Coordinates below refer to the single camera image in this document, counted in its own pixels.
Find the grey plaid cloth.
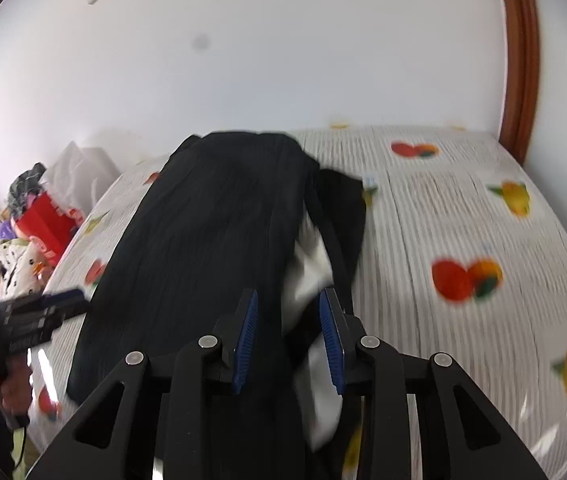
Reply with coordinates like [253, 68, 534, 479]
[6, 162, 48, 217]

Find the white plastic bag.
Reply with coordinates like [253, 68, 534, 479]
[42, 141, 120, 212]

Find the white dotted cloth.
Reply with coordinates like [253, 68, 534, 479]
[0, 239, 48, 303]

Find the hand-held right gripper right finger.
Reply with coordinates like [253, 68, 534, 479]
[318, 287, 549, 480]

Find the red paper bag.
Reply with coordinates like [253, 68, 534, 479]
[14, 192, 84, 267]

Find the fruit-printed bed sheet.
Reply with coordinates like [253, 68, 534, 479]
[28, 124, 567, 480]

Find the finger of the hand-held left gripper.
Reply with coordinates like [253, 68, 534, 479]
[38, 287, 91, 328]

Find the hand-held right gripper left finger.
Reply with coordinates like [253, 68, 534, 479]
[26, 288, 259, 480]

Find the brown wooden door frame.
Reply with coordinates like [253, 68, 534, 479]
[492, 0, 540, 167]

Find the person's left hand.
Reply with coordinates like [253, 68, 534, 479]
[0, 352, 33, 428]

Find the black white blue jacket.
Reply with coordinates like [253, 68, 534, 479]
[66, 131, 369, 480]

